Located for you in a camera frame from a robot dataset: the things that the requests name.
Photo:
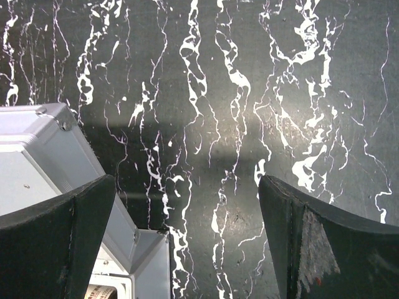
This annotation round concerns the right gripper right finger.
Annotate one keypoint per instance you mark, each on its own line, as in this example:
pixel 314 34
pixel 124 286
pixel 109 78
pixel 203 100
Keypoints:
pixel 321 251

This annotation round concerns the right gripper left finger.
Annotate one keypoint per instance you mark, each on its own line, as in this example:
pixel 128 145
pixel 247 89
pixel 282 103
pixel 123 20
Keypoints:
pixel 48 250

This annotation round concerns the silver metal medicine case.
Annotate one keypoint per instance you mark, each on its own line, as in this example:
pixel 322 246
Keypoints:
pixel 44 154

